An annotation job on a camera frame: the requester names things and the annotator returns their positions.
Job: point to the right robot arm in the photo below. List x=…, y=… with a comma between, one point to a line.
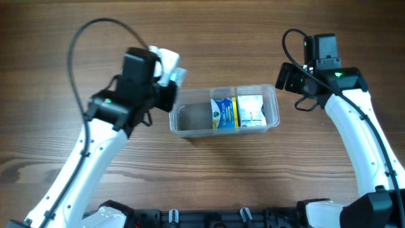
x=344, y=94

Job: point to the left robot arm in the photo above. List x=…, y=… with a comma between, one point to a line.
x=108, y=124

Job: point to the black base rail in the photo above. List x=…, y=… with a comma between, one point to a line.
x=244, y=217

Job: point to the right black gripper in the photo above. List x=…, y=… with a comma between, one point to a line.
x=290, y=84

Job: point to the clear plastic container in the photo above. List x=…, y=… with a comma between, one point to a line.
x=191, y=113

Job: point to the white Beiersdorf plaster box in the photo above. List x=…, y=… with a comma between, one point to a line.
x=251, y=110

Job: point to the blue yellow VapoDrops box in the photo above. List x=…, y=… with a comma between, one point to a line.
x=224, y=113

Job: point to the small clear white bottle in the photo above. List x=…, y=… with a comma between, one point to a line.
x=178, y=76

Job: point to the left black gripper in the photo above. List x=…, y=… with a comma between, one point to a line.
x=166, y=95

